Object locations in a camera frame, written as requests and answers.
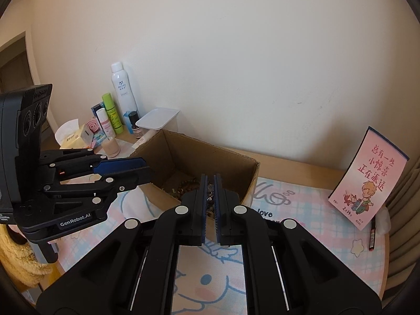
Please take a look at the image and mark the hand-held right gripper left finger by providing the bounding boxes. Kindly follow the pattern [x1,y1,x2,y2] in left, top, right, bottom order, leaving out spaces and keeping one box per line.
[34,174,209,315]

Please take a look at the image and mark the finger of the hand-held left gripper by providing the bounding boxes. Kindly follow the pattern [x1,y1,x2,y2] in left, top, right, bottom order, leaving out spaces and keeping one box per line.
[43,167,154,215]
[39,149,148,184]

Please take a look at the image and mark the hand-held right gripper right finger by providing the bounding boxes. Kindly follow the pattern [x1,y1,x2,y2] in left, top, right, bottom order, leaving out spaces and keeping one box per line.
[213,174,384,315]

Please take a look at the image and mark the brown cardboard box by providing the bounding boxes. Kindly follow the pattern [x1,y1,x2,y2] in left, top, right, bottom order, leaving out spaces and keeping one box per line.
[129,129,260,209]

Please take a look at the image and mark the person's left forearm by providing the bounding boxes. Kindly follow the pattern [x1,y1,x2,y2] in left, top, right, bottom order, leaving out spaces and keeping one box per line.
[0,225,55,291]

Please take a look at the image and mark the pink candle jar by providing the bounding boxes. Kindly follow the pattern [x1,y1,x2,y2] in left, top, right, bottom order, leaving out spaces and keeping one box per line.
[102,137,121,158]

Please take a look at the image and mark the white tube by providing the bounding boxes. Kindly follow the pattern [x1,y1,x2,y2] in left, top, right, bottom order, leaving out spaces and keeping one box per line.
[131,130,158,150]

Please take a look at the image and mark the small dark glass bottle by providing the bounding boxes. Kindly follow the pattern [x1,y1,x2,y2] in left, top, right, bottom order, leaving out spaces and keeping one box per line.
[127,112,143,138]

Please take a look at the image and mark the white bottle with pink label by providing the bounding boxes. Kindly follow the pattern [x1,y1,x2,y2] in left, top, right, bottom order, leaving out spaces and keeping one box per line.
[96,108,115,138]

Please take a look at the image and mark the pink swirl pouch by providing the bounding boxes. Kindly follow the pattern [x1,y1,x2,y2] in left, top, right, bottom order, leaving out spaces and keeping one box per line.
[85,120,102,145]

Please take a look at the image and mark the yellow tissue pack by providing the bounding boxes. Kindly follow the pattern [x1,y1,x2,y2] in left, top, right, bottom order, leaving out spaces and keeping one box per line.
[54,119,92,150]

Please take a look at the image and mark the green bottle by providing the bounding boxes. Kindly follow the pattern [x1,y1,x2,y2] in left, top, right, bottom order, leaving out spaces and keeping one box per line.
[102,92,123,135]

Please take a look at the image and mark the clear plastic container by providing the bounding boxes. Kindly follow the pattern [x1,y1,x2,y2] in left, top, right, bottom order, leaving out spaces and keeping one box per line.
[135,108,180,135]

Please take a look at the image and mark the tall white spray bottle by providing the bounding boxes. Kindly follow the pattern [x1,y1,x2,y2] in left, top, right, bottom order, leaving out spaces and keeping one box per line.
[110,62,138,128]

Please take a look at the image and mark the pastel cartoon desk mat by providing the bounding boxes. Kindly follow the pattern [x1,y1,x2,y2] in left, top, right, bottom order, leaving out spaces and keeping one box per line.
[57,177,389,315]

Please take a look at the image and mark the wooden door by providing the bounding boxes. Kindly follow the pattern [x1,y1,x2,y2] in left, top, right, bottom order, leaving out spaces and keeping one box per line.
[0,31,36,96]

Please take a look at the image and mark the pink desk calendar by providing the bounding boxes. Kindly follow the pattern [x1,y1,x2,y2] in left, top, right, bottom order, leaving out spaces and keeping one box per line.
[328,126,410,232]

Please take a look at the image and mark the black red pen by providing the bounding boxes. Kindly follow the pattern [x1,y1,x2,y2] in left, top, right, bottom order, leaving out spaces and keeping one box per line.
[369,217,377,253]

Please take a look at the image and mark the crumpled white tissue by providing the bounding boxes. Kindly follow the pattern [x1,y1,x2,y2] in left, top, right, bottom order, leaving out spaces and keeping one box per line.
[376,208,392,237]

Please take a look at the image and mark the beige curtain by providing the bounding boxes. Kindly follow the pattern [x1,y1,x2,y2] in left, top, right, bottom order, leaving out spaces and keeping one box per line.
[384,157,420,299]

